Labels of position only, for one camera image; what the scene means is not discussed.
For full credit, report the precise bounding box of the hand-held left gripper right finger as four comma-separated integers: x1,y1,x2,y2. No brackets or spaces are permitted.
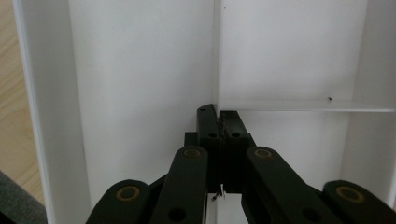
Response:
219,110,257,193

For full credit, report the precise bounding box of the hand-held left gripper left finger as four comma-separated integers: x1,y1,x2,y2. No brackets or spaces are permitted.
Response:
184,104,222,193

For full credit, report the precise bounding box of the white divided tray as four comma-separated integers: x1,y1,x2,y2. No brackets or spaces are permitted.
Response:
12,0,396,224

